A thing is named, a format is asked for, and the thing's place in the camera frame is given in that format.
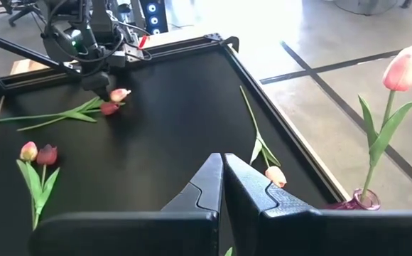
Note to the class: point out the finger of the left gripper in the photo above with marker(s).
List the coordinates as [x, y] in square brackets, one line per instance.
[98, 92]
[107, 94]

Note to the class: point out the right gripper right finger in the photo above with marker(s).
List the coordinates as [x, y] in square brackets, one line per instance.
[334, 234]

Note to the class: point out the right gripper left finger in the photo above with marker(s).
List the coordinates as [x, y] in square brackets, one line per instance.
[128, 234]

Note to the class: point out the pink tulip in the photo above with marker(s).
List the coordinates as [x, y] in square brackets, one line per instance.
[119, 95]
[276, 176]
[28, 151]
[405, 67]

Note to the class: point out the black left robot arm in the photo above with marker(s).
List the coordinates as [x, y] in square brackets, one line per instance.
[99, 21]

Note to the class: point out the purple glass vase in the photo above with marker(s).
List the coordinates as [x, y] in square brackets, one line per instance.
[364, 202]

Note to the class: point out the red tag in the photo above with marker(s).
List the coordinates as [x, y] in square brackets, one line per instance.
[142, 41]

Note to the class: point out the black PC blue fans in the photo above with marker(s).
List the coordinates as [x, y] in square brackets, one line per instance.
[153, 17]

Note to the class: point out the black office chair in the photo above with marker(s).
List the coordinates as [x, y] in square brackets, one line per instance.
[23, 10]

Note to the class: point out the black frame strut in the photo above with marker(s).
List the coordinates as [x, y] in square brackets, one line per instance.
[25, 51]

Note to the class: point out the black table frame rail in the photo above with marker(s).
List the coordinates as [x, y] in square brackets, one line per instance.
[184, 48]

